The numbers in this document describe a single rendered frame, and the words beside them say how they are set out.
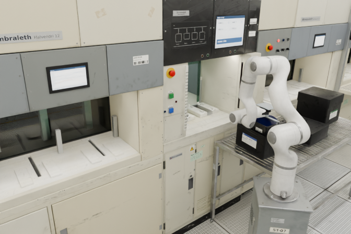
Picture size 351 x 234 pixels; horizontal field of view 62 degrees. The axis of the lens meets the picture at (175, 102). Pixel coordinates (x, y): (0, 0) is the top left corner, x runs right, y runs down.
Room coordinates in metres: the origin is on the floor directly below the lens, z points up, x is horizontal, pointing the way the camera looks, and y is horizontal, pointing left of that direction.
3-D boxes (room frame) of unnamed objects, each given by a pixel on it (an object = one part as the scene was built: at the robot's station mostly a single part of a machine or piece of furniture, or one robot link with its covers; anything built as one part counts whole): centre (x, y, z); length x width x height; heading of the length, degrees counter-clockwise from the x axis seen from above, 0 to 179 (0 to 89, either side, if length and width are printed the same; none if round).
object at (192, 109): (2.35, -0.23, 0.89); 0.22 x 0.21 x 0.04; 37
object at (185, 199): (2.34, -0.01, 0.98); 0.95 x 0.88 x 1.95; 37
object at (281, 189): (1.39, -0.60, 0.85); 0.19 x 0.19 x 0.18
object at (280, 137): (1.38, -0.57, 1.07); 0.19 x 0.12 x 0.24; 113
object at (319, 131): (2.13, -1.02, 0.83); 0.29 x 0.29 x 0.13; 39
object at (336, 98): (2.48, -1.29, 0.89); 0.29 x 0.29 x 0.25; 39
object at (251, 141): (1.93, -0.64, 0.85); 0.28 x 0.28 x 0.17; 32
